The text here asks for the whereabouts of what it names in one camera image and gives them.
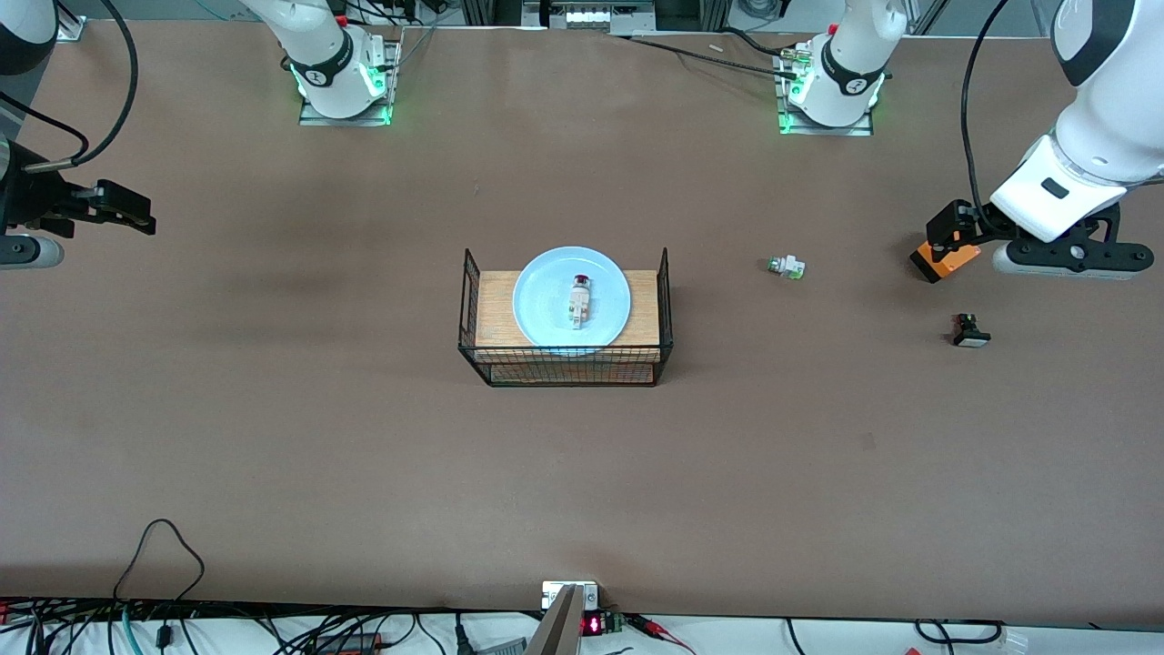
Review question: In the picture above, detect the red push button switch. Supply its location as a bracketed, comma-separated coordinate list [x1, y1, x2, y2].
[566, 273, 595, 332]

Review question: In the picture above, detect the light blue round plate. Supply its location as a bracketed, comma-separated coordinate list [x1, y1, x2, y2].
[512, 246, 632, 352]

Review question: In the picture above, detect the white light strip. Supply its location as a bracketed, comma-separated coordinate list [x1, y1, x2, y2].
[562, 5, 657, 29]

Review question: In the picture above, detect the black power adapter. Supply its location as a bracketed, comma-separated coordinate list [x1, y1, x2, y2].
[314, 631, 385, 653]

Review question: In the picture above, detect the red test clip lead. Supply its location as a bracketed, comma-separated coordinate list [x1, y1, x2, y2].
[626, 613, 699, 655]

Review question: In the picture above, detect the grey metal beam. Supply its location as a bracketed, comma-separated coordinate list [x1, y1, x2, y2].
[526, 585, 588, 655]

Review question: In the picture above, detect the orange button enclosure box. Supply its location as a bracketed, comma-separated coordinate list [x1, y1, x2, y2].
[910, 238, 982, 284]

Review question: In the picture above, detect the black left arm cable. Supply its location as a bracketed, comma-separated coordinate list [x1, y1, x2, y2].
[960, 0, 1012, 219]

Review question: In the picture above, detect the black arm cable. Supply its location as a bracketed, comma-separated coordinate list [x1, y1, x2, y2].
[960, 0, 1012, 219]
[0, 0, 140, 170]

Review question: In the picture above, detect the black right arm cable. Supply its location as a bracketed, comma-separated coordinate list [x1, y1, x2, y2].
[0, 0, 140, 170]

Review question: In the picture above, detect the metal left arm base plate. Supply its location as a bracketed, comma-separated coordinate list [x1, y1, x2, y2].
[776, 41, 876, 138]

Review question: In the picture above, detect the black power cable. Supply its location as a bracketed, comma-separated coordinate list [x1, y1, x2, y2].
[726, 25, 794, 57]
[626, 35, 801, 78]

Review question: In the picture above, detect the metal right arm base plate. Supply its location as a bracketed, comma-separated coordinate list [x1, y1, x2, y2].
[298, 36, 403, 127]

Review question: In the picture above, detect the thin grey cable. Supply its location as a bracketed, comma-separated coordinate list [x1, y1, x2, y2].
[386, 25, 439, 74]

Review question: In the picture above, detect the thin black looped cable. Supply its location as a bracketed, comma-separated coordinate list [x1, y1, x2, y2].
[113, 519, 206, 606]

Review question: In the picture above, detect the black coiled cable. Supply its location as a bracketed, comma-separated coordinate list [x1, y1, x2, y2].
[913, 619, 1007, 648]

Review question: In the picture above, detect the black wire rack wooden shelf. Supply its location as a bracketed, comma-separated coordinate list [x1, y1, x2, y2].
[457, 247, 675, 388]

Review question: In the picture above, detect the aluminium frame structure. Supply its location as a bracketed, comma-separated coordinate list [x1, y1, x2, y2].
[459, 0, 734, 34]

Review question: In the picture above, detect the silver camera mount plate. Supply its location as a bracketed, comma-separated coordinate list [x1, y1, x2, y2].
[541, 580, 601, 611]

